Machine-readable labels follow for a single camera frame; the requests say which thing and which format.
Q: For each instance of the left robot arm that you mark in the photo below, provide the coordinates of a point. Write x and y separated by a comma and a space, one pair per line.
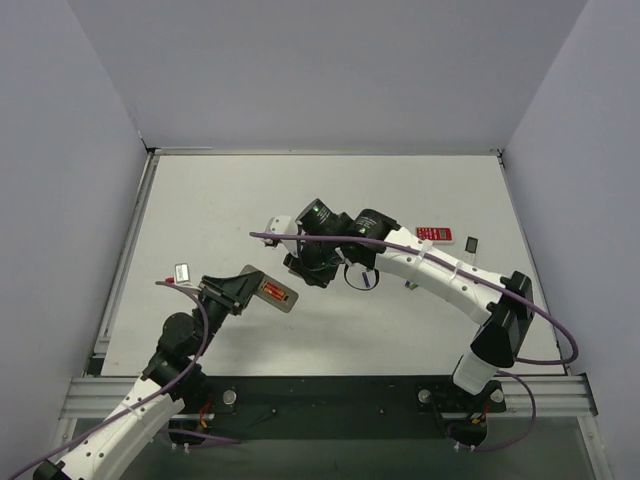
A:
171, 381

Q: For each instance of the aluminium frame rail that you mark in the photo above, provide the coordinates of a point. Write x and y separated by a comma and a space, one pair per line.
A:
555, 396

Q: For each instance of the slim white remote control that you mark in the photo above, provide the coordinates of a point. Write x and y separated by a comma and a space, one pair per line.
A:
470, 250

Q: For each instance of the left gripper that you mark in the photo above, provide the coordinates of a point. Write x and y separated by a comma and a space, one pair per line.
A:
222, 293

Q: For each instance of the red orange battery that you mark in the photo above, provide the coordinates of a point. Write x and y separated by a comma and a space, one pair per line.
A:
275, 292

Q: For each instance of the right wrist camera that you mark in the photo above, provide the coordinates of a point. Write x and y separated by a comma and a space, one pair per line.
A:
282, 225

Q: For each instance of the red white remote control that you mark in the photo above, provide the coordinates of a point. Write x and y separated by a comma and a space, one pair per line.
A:
437, 235

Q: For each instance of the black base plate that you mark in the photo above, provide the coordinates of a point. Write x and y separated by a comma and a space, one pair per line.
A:
402, 407

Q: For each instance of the beige remote control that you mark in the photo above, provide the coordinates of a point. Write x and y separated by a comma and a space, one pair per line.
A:
283, 306

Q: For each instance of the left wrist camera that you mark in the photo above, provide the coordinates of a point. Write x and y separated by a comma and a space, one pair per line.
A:
181, 274

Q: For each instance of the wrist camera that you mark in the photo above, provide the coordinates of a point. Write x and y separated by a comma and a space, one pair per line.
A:
282, 225
181, 274

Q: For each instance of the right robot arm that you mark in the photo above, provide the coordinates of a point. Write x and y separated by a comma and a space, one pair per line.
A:
319, 241

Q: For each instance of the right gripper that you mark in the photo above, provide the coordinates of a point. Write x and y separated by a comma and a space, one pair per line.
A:
304, 267

